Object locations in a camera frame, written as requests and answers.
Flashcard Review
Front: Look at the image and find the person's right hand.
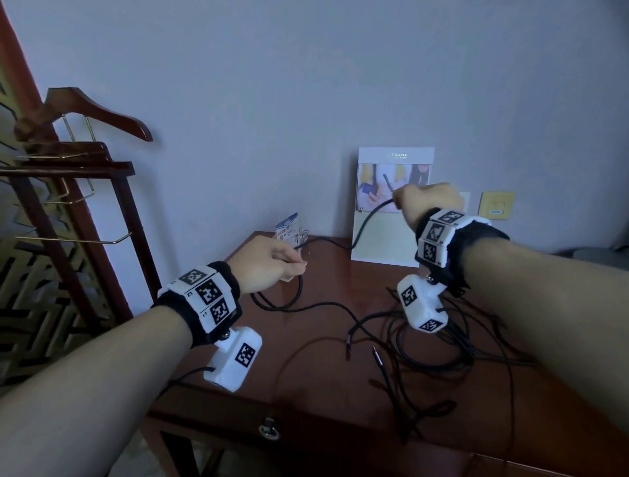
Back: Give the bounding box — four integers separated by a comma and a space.
392, 182, 466, 232

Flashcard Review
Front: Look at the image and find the person's left hand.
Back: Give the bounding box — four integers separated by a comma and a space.
227, 236, 309, 296

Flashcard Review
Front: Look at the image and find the long black cable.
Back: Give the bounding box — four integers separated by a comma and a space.
250, 173, 397, 315

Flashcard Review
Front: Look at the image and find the person's right forearm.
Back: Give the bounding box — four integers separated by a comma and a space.
461, 238, 629, 434

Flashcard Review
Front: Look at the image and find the person's left forearm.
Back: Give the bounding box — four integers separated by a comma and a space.
0, 305, 198, 477

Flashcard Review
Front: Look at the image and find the clear card holder with cards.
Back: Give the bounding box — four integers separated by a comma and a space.
274, 212, 310, 249

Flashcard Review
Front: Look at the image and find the white picture sign board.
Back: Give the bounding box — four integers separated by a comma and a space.
351, 146, 436, 269

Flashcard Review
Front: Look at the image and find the right wristband with marker tags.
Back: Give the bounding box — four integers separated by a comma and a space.
415, 207, 510, 297

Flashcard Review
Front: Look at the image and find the wristband with marker tags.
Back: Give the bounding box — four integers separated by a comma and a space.
152, 261, 243, 348
415, 207, 510, 297

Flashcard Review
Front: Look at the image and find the left wristband with marker tags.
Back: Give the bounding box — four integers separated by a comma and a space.
152, 261, 243, 348

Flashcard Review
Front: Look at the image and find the brown wooden valet stand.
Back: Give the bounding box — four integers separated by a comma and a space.
0, 0, 163, 326

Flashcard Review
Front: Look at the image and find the brown wooden clothes hanger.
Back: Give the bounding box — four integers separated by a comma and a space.
43, 87, 154, 143

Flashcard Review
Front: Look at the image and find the gold lattice screen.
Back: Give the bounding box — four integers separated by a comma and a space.
0, 69, 115, 386

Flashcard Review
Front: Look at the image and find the black cable with metal plug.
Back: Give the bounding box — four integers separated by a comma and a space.
371, 345, 460, 444
345, 294, 473, 375

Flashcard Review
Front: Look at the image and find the yellow wall socket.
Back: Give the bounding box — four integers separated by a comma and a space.
478, 191, 516, 221

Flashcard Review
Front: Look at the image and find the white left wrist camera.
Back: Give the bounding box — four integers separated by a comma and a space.
203, 326, 263, 393

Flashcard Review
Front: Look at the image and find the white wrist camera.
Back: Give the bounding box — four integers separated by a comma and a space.
203, 326, 263, 393
396, 274, 449, 334

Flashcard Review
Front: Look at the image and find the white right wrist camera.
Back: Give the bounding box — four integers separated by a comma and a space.
396, 274, 449, 334

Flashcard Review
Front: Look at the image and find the thin black camera cable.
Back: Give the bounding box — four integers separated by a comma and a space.
163, 366, 217, 395

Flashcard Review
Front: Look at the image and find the brass wire rail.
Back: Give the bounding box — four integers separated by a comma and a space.
14, 114, 133, 246

